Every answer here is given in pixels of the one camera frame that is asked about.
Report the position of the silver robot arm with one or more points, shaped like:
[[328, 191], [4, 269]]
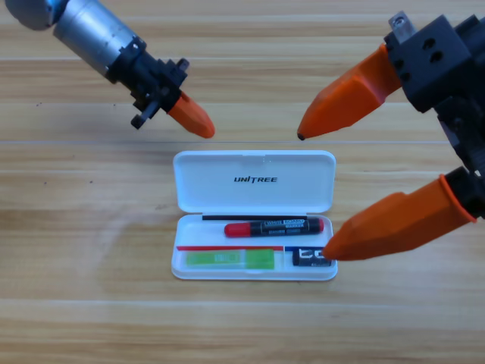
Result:
[[91, 30]]

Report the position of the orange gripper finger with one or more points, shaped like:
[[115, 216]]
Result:
[[398, 223]]

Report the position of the green and white glue stick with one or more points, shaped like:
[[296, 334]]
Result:
[[227, 259]]

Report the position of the white Unitree pencil case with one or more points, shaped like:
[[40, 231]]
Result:
[[212, 189]]

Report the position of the black eraser with white print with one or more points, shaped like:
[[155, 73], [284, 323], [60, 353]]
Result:
[[307, 258]]

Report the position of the black marker with red cap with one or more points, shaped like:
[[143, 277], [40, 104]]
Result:
[[238, 229]]

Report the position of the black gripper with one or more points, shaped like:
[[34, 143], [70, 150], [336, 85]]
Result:
[[443, 64], [151, 76]]

